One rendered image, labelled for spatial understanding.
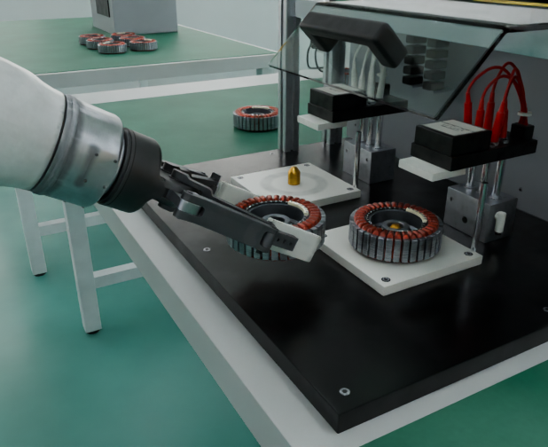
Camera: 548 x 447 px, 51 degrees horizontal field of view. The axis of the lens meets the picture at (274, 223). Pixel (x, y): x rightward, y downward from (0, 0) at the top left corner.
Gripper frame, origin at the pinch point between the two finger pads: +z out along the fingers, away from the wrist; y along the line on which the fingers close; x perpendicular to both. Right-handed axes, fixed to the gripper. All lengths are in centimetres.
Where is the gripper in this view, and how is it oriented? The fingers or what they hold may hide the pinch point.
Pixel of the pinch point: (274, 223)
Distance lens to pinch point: 65.4
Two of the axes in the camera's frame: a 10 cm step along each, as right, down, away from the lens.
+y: 4.8, 3.7, -7.9
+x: 4.3, -8.9, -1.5
